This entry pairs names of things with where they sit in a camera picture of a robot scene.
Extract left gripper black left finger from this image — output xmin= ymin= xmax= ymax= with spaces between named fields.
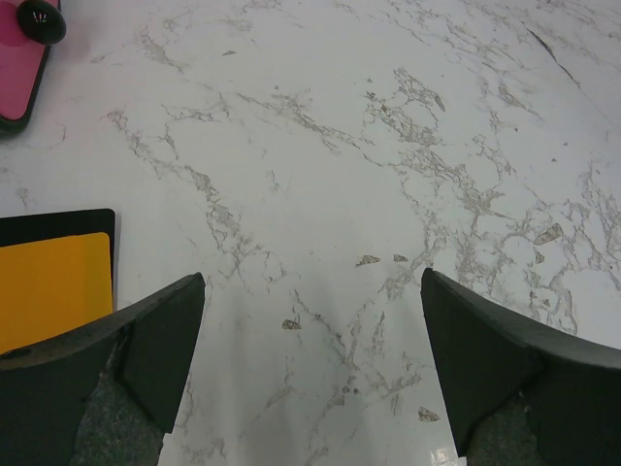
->
xmin=1 ymin=273 xmax=206 ymax=465

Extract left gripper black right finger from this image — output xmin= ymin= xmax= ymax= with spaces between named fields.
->
xmin=421 ymin=268 xmax=620 ymax=465

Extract orange board with black border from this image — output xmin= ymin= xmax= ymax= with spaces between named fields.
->
xmin=1 ymin=209 xmax=115 ymax=353

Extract pink and black case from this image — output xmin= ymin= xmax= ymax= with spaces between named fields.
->
xmin=1 ymin=1 xmax=61 ymax=135

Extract black round knob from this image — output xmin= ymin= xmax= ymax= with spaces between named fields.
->
xmin=16 ymin=0 xmax=67 ymax=46

